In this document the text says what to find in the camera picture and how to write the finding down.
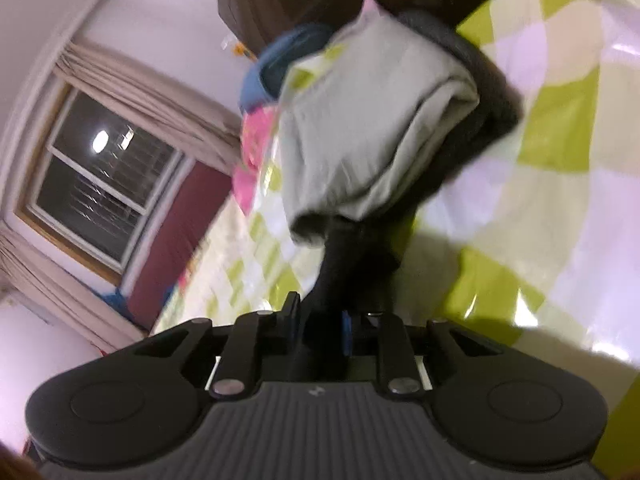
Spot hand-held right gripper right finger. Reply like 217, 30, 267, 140
341, 310, 501, 401

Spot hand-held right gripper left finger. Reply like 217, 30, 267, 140
132, 292, 303, 401

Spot black pants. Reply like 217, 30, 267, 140
300, 180, 441, 322

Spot maroon window seat cushion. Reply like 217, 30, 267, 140
121, 160, 237, 318

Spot pink printed pillow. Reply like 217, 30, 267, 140
231, 106, 287, 217

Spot blue crumpled cloth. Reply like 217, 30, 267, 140
101, 286, 147, 332

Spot grey folded clothes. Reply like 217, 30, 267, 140
276, 9, 482, 247

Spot beige curtain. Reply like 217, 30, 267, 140
0, 224, 152, 357
50, 41, 247, 173

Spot barred window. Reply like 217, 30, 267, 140
17, 84, 197, 283

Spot blue folded cloth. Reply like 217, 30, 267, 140
237, 24, 335, 113

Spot green checked plastic sheet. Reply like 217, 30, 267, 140
150, 0, 640, 366

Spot yellow snack packet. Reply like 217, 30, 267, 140
221, 34, 257, 62

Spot dark knitted folded cloth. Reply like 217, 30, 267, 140
395, 9, 522, 196

